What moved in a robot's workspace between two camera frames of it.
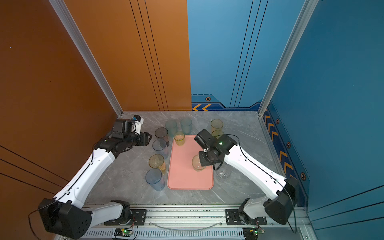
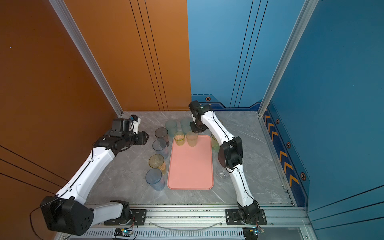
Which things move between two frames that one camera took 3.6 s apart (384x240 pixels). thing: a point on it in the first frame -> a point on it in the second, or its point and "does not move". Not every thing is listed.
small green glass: (179, 139) does not move
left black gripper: (145, 138) does not move
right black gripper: (204, 163) -> (194, 129)
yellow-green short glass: (196, 163) -> (192, 138)
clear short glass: (223, 173) does not move
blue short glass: (160, 146) does not move
